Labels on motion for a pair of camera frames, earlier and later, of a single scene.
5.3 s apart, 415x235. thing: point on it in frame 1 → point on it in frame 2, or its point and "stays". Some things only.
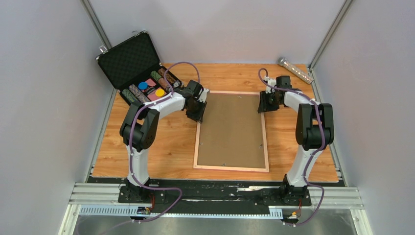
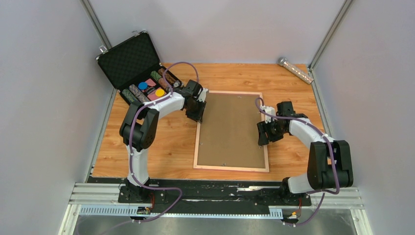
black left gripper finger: x=193 y=114 stays
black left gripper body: x=195 y=100 stays
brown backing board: x=231 y=133 stays
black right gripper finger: x=264 y=106 → x=263 y=138
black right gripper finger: x=264 y=97 → x=262 y=127
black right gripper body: x=273 y=104 → x=274 y=132
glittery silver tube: x=283 y=62 stays
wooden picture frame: x=197 y=139 stays
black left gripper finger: x=198 y=111 stays
